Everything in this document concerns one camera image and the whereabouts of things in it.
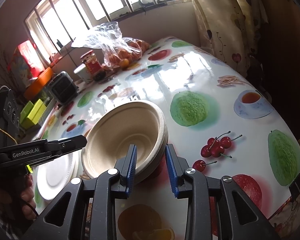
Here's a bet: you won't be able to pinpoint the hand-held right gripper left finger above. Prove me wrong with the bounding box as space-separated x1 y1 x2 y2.
22 144 138 240

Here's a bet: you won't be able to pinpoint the dried twig branches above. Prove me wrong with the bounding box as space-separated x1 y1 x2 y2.
0 47 15 88

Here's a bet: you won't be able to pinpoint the white plastic tub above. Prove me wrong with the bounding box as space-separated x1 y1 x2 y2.
74 64 93 83

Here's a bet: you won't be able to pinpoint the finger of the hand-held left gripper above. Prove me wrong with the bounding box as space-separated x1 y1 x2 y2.
48 134 88 158

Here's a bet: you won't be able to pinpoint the person's left forearm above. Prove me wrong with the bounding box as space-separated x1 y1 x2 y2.
0 202 23 240

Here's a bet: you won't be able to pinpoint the plastic bag of oranges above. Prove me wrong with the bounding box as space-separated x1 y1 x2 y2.
71 21 152 72

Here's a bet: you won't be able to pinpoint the yellow-green box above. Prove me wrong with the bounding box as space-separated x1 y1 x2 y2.
27 99 47 127

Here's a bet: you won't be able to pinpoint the grey black fan heater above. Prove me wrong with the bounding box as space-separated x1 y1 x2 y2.
49 71 78 105

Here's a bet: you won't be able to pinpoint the fruit printed tablecloth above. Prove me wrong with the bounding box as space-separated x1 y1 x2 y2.
32 36 300 240

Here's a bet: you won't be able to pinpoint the heart patterned curtain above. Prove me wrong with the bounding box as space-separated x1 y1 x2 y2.
185 0 270 78

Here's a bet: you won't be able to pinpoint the person's left hand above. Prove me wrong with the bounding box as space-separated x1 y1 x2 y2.
0 175 38 221

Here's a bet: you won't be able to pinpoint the beige paper bowl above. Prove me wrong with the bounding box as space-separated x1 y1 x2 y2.
135 120 169 184
81 100 167 179

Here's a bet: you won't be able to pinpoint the black binder clip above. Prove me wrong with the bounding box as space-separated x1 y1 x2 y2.
289 166 300 210

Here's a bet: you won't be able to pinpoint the striped cardboard box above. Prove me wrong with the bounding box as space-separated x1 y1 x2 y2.
37 97 55 128

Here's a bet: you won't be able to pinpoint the chili sauce jar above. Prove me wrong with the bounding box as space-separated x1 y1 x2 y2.
80 51 106 81

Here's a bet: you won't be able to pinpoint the white paper plate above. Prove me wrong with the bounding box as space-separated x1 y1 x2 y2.
37 152 75 201
72 152 80 178

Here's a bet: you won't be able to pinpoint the dark green box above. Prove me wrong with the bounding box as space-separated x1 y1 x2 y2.
20 101 34 123

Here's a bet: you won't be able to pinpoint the red box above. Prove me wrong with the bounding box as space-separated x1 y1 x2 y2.
10 40 45 80

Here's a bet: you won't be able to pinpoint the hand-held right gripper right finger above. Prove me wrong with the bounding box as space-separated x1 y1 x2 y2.
165 144 281 240

